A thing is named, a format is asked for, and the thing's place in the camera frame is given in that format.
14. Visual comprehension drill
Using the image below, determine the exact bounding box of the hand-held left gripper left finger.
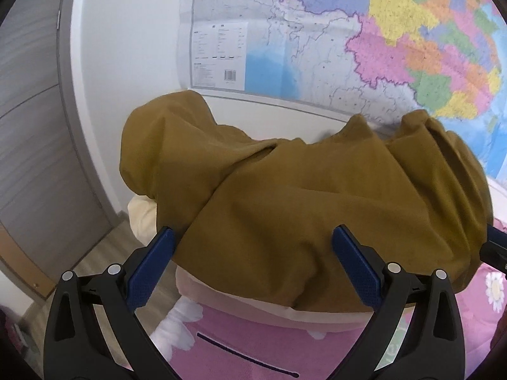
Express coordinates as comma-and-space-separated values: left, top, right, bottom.
43, 226, 176, 380

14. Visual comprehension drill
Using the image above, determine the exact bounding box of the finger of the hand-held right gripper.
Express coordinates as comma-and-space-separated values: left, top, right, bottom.
479, 224, 507, 275

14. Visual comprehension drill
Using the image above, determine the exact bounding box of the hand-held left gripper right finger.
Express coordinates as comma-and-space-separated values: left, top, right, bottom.
332, 224, 466, 380

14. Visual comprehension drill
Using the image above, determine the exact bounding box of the brown jacket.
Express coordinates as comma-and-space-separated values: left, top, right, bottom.
120, 90, 494, 314

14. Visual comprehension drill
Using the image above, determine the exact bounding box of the pink daisy print bed sheet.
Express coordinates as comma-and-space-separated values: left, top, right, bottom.
150, 178, 507, 380

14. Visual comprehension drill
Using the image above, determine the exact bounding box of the grey door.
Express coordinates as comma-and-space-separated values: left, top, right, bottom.
0, 0, 120, 298

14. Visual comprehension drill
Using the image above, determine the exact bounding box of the colourful wall map poster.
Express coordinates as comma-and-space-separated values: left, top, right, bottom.
178, 0, 507, 187

